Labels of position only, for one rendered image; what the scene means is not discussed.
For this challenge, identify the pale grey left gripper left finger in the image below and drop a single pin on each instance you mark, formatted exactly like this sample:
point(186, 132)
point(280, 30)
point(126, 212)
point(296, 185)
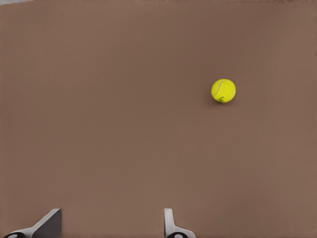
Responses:
point(47, 225)

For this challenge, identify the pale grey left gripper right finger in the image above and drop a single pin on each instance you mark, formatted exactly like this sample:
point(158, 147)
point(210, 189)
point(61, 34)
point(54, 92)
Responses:
point(171, 224)

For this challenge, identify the yellow tennis ball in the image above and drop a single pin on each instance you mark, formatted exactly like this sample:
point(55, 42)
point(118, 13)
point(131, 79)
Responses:
point(223, 90)

